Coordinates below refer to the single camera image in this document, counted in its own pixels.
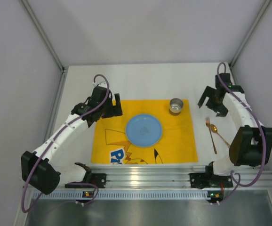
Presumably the rose gold fork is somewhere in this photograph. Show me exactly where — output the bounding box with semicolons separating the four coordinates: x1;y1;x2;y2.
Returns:
205;117;218;154

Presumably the light blue plate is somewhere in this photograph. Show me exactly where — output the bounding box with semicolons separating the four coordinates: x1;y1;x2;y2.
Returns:
125;114;163;147

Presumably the metal cup with brown base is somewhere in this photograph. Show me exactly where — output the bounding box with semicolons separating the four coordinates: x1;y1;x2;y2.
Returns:
169;98;184;115

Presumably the yellow cartoon placemat cloth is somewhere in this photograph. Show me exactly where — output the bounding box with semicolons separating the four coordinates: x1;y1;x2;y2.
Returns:
91;99;198;165

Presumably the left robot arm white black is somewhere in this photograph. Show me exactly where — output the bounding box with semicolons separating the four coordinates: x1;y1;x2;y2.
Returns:
21;86;123;194

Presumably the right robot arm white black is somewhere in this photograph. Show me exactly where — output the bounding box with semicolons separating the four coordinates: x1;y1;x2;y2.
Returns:
198;85;272;175

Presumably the gold spoon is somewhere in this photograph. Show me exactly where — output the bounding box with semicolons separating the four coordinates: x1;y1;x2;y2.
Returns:
210;124;230;148

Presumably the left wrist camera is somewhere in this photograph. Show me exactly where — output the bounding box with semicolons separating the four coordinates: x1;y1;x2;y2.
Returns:
91;81;111;105

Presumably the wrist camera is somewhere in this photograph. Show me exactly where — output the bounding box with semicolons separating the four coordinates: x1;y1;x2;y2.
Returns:
215;73;232;89
91;81;111;105

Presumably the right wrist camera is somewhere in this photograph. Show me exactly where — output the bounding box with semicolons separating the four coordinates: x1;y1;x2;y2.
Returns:
215;73;232;89

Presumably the right aluminium corner post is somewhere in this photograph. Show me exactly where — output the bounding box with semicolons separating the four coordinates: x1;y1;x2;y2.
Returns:
228;0;272;68

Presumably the aluminium corner post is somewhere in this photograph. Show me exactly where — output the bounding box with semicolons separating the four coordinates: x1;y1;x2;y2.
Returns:
228;0;272;68
19;0;64;71

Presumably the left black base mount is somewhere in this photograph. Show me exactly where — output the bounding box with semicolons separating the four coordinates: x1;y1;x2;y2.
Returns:
65;173;106;188

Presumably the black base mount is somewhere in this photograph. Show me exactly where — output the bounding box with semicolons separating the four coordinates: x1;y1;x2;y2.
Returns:
65;173;106;188
189;173;233;189

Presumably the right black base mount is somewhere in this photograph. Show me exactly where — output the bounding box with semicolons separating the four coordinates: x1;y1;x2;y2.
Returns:
189;173;233;189

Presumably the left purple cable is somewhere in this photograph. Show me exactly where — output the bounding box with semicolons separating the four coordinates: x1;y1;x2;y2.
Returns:
21;74;111;214

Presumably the aluminium rail frame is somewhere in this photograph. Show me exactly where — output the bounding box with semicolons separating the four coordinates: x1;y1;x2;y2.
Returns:
91;165;272;190

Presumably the slotted cable duct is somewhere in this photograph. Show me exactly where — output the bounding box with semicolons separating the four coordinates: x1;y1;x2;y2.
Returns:
41;190;223;200

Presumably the left aluminium corner post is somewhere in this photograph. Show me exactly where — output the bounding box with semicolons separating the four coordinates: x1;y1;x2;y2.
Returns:
19;0;64;71

